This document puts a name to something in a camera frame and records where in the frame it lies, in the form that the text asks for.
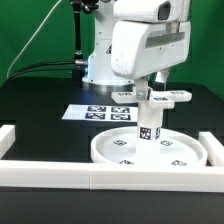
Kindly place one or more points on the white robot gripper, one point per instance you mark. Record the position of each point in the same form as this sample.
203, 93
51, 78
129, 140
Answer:
139, 49

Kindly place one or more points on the white cross-shaped table base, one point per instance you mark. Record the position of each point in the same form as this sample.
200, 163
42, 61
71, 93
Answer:
157, 99

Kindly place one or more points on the white round table top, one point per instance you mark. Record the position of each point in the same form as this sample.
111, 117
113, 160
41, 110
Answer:
171, 149

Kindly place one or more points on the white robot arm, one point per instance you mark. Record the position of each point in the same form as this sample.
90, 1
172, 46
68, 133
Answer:
99, 75

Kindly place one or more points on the white marker sheet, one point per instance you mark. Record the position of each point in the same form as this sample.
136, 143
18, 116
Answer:
101, 113

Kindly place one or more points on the white right fence bar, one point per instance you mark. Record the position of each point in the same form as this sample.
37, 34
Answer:
213, 147

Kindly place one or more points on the white fence bar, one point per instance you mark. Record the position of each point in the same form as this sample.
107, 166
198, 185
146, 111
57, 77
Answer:
7, 138
109, 177
213, 147

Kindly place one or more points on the white left fence bar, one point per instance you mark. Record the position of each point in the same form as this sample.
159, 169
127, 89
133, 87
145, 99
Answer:
7, 138

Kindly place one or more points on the white front fence bar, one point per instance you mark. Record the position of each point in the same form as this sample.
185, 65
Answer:
109, 177

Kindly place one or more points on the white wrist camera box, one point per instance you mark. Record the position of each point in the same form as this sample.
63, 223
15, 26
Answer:
152, 11

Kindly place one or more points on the black camera stand pole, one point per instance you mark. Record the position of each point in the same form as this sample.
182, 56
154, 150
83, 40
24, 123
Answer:
78, 6

